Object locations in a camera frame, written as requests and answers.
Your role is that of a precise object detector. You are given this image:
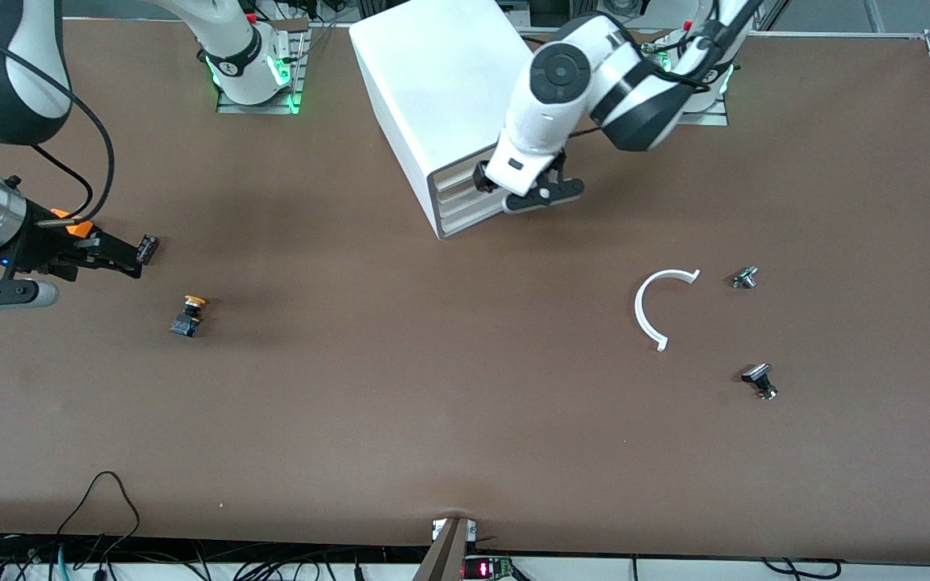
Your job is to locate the yellow headed push button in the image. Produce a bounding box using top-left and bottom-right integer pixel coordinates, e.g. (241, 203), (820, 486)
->
(170, 295), (207, 339)

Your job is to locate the white curved plastic piece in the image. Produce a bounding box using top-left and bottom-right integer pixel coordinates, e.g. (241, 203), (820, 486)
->
(635, 269), (702, 353)

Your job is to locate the brown wedge strip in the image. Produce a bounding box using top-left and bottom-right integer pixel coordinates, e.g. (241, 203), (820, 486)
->
(413, 516), (470, 581)

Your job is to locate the red led display device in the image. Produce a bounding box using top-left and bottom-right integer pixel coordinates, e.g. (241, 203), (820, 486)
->
(463, 555), (514, 579)

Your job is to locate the orange button enclosure box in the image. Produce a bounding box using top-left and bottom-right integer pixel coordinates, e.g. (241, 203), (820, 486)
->
(52, 208), (95, 240)

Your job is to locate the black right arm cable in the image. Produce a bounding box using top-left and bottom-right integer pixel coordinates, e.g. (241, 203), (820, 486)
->
(0, 24), (116, 220)

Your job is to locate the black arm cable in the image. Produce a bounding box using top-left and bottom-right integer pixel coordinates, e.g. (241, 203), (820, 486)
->
(566, 0), (756, 138)
(0, 24), (116, 220)

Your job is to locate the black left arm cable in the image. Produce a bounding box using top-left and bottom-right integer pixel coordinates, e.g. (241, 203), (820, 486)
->
(566, 0), (756, 138)

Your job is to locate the black looped cable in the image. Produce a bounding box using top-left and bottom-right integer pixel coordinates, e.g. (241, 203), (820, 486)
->
(56, 471), (141, 558)

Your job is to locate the small white bracket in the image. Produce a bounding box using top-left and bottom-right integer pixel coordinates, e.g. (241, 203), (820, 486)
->
(431, 519), (478, 542)

